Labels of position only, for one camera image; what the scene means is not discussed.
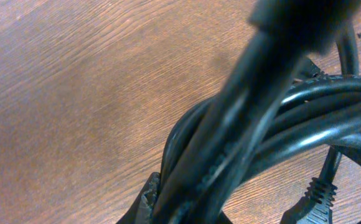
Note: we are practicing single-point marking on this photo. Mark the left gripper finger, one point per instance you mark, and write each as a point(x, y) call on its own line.
point(141, 210)

